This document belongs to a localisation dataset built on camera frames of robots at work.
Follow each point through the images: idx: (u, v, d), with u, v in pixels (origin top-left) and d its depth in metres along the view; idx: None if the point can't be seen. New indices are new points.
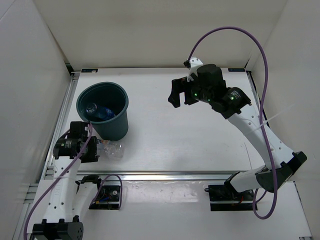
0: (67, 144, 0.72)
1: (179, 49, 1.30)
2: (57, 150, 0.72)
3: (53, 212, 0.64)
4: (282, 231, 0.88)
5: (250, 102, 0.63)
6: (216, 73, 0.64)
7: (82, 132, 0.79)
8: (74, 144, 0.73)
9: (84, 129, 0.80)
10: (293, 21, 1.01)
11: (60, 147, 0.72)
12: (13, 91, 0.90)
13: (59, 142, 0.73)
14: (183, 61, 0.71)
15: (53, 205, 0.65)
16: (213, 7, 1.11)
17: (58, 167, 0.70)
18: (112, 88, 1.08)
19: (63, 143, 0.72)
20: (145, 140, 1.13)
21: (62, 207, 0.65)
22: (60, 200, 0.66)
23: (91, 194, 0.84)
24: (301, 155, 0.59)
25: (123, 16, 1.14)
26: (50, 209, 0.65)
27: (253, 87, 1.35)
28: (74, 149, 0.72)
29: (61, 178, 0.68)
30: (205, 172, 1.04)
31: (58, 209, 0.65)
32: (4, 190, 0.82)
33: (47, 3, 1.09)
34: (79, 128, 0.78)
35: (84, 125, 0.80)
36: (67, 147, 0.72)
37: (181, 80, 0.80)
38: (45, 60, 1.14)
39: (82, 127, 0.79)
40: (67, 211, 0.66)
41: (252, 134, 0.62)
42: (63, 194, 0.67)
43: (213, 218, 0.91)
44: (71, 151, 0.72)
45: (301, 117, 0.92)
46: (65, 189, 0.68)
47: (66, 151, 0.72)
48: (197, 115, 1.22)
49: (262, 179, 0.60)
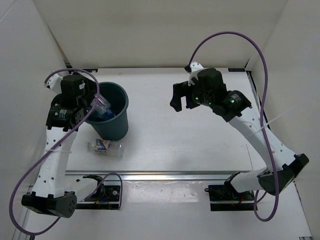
0: (61, 113, 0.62)
1: (179, 49, 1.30)
2: (51, 120, 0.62)
3: (42, 186, 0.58)
4: (282, 231, 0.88)
5: (250, 105, 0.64)
6: (216, 76, 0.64)
7: (76, 94, 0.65)
8: (67, 116, 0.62)
9: (78, 88, 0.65)
10: (293, 21, 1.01)
11: (53, 118, 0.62)
12: (13, 91, 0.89)
13: (53, 110, 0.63)
14: (185, 67, 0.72)
15: (43, 178, 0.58)
16: (213, 7, 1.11)
17: (51, 137, 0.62)
18: (112, 88, 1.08)
19: (56, 113, 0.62)
20: (145, 140, 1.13)
21: (52, 181, 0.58)
22: (51, 174, 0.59)
23: (91, 188, 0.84)
24: (304, 157, 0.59)
25: (123, 15, 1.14)
26: (40, 182, 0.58)
27: (253, 87, 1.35)
28: (69, 121, 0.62)
29: (53, 152, 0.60)
30: (205, 172, 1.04)
31: (47, 183, 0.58)
32: (4, 190, 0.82)
33: (46, 3, 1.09)
34: (73, 89, 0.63)
35: (77, 85, 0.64)
36: (61, 117, 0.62)
37: (182, 84, 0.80)
38: (45, 59, 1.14)
39: (75, 86, 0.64)
40: (57, 186, 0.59)
41: (253, 137, 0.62)
42: (54, 169, 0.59)
43: (213, 218, 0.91)
44: (64, 123, 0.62)
45: (301, 117, 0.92)
46: (56, 162, 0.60)
47: (60, 122, 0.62)
48: (197, 115, 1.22)
49: (264, 182, 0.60)
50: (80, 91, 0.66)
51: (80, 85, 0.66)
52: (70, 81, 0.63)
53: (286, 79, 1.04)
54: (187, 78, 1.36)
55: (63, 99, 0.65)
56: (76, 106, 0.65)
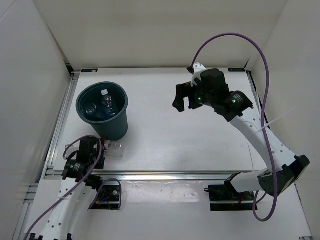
0: (76, 167, 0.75)
1: (179, 49, 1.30)
2: (66, 171, 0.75)
3: (50, 231, 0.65)
4: (282, 232, 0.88)
5: (252, 105, 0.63)
6: (218, 77, 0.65)
7: (90, 152, 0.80)
8: (81, 168, 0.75)
9: (93, 147, 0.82)
10: (294, 21, 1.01)
11: (69, 169, 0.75)
12: (13, 91, 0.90)
13: (69, 163, 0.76)
14: (187, 67, 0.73)
15: (52, 224, 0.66)
16: (213, 7, 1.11)
17: (63, 187, 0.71)
18: (113, 88, 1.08)
19: (72, 166, 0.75)
20: (145, 140, 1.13)
21: (59, 227, 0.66)
22: (59, 220, 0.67)
23: (91, 200, 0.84)
24: (304, 159, 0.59)
25: (123, 16, 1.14)
26: (47, 227, 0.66)
27: (253, 87, 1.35)
28: (82, 173, 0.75)
29: (63, 199, 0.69)
30: (205, 172, 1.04)
31: (55, 228, 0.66)
32: (4, 190, 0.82)
33: (46, 3, 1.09)
34: (88, 147, 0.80)
35: (93, 143, 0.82)
36: (76, 169, 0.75)
37: (184, 85, 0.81)
38: (45, 59, 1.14)
39: (91, 145, 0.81)
40: (63, 232, 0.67)
41: (253, 136, 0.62)
42: (63, 215, 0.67)
43: (213, 218, 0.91)
44: (78, 174, 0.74)
45: (301, 117, 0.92)
46: (65, 210, 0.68)
47: (74, 173, 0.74)
48: (197, 115, 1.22)
49: (265, 183, 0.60)
50: (94, 150, 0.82)
51: (95, 144, 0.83)
52: (87, 141, 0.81)
53: (286, 79, 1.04)
54: (187, 78, 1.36)
55: (79, 155, 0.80)
56: (88, 162, 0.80)
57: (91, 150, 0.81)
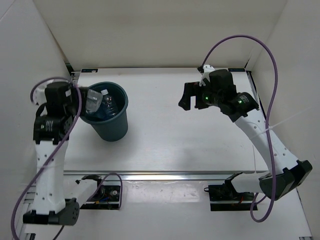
0: (48, 125, 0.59)
1: (178, 49, 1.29)
2: (38, 133, 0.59)
3: (41, 203, 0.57)
4: (281, 231, 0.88)
5: (257, 106, 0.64)
6: (226, 77, 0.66)
7: (63, 102, 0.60)
8: (56, 128, 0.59)
9: (65, 94, 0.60)
10: (294, 21, 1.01)
11: (41, 131, 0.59)
12: (14, 92, 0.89)
13: (39, 121, 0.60)
14: (198, 67, 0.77)
15: (41, 196, 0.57)
16: (213, 7, 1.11)
17: (41, 153, 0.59)
18: (113, 88, 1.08)
19: (43, 126, 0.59)
20: (145, 140, 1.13)
21: (51, 198, 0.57)
22: (48, 190, 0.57)
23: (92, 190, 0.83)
24: (306, 164, 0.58)
25: (123, 15, 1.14)
26: (38, 200, 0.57)
27: (253, 87, 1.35)
28: (59, 133, 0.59)
29: (45, 169, 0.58)
30: (205, 172, 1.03)
31: (46, 200, 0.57)
32: (4, 191, 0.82)
33: (47, 3, 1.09)
34: (58, 98, 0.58)
35: (65, 90, 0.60)
36: (49, 129, 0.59)
37: (193, 84, 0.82)
38: (45, 59, 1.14)
39: (62, 93, 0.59)
40: (57, 201, 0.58)
41: (256, 138, 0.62)
42: (50, 185, 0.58)
43: (213, 218, 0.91)
44: (54, 135, 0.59)
45: (301, 117, 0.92)
46: (52, 177, 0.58)
47: (48, 135, 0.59)
48: (197, 116, 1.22)
49: (265, 185, 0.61)
50: (68, 99, 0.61)
51: (67, 91, 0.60)
52: (55, 88, 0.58)
53: (286, 79, 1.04)
54: (186, 78, 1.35)
55: (50, 108, 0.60)
56: (63, 116, 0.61)
57: (64, 99, 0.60)
